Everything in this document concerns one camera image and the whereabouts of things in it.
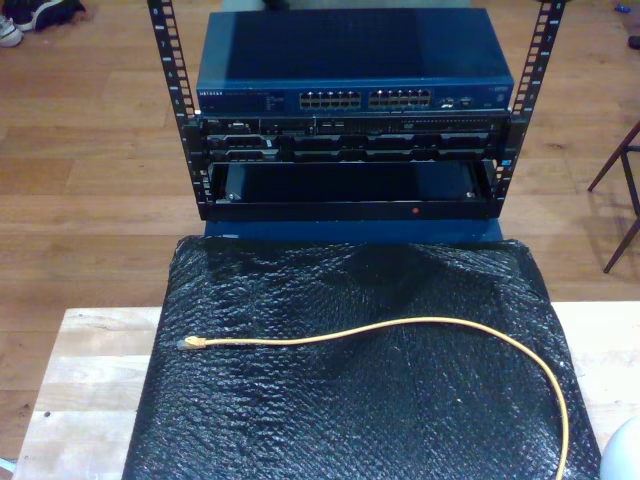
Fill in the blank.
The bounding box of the dark sneaker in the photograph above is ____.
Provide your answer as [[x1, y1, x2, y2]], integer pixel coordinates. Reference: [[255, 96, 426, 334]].
[[13, 0, 87, 32]]

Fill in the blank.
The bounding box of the black rack shelf tray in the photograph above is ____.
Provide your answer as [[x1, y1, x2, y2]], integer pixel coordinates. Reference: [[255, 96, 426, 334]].
[[207, 160, 501, 221]]

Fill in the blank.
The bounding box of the black textured mat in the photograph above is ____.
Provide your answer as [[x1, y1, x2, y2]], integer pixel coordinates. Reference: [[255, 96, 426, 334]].
[[122, 234, 609, 480]]

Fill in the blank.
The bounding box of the white sneaker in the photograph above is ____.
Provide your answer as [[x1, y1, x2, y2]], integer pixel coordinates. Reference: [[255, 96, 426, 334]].
[[0, 14, 25, 49]]

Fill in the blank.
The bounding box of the black perforated rack post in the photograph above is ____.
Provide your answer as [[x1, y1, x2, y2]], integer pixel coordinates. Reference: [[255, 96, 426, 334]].
[[492, 0, 571, 221], [146, 0, 211, 222]]

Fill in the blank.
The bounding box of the dark wooden stool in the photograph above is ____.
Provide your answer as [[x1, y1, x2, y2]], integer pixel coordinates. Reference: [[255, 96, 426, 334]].
[[587, 119, 640, 275]]

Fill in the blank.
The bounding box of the yellow network cable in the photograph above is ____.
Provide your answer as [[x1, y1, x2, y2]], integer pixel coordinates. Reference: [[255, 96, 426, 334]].
[[175, 317, 570, 480]]

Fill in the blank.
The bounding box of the blue network switch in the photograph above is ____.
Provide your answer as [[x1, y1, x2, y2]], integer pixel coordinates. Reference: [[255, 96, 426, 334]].
[[195, 8, 515, 117]]

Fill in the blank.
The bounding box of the black rack server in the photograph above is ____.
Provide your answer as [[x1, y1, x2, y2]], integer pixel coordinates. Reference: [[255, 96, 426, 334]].
[[199, 115, 511, 164]]

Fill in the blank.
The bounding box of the blue rack base plate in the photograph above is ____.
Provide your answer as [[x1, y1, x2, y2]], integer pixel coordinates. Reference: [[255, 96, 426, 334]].
[[203, 218, 505, 247]]

